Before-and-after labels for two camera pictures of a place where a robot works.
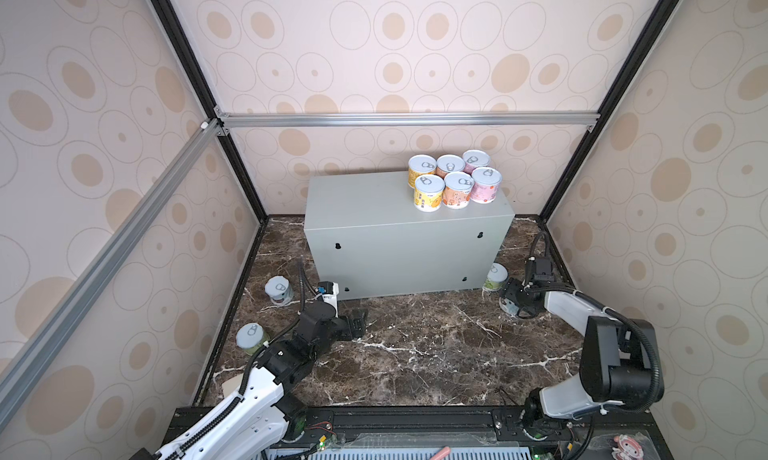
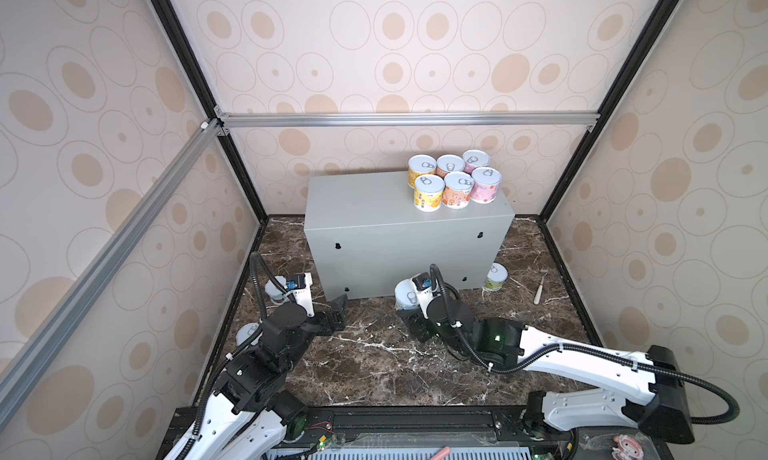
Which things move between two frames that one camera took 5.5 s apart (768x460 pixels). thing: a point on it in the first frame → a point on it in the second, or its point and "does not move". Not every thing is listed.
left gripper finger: [357, 325] → [337, 313]
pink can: [485, 184] does not move
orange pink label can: [448, 164] does not move
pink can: [475, 158] does not move
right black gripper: [512, 291] → [413, 321]
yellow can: [428, 192] does not move
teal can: [509, 306] → [406, 294]
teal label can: [279, 289] does not move
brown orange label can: [457, 189] does not move
